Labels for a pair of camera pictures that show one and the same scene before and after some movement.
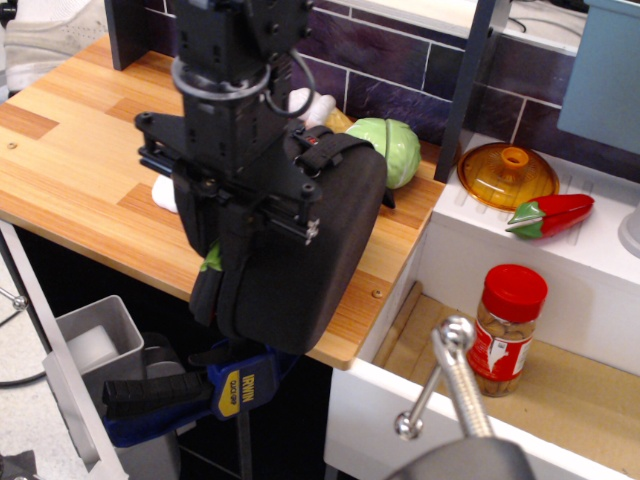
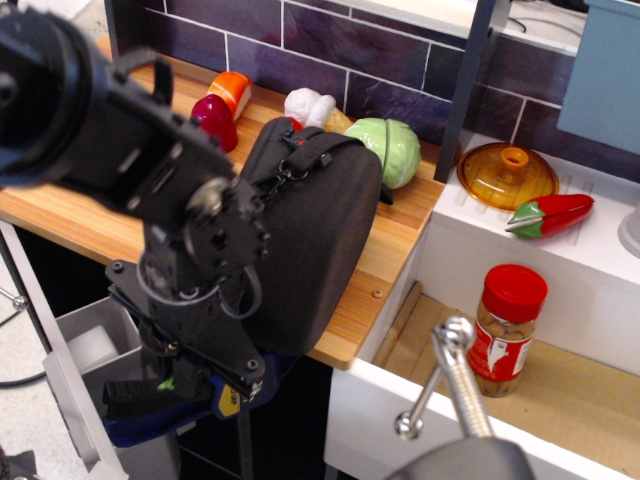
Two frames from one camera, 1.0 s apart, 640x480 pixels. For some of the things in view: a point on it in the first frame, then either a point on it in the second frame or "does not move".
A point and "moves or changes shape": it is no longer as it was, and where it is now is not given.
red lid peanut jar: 513,296 does not move
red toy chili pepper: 554,213 does not move
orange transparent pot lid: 507,175 does not move
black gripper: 231,149 -> 209,343
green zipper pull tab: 214,258 moves or changes shape
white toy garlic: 319,111 does not move
